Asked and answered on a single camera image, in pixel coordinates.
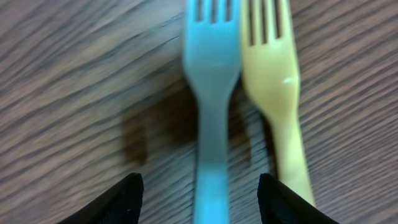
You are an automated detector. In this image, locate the yellow plastic fork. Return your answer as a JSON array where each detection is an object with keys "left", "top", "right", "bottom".
[{"left": 240, "top": 0, "right": 315, "bottom": 205}]

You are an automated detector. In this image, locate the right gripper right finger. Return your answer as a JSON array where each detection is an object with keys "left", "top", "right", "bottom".
[{"left": 257, "top": 173, "right": 338, "bottom": 224}]

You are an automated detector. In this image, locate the light blue plastic fork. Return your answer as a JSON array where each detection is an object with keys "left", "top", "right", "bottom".
[{"left": 183, "top": 0, "right": 241, "bottom": 224}]

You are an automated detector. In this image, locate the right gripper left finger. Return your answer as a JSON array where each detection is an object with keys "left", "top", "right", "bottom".
[{"left": 60, "top": 173, "right": 144, "bottom": 224}]

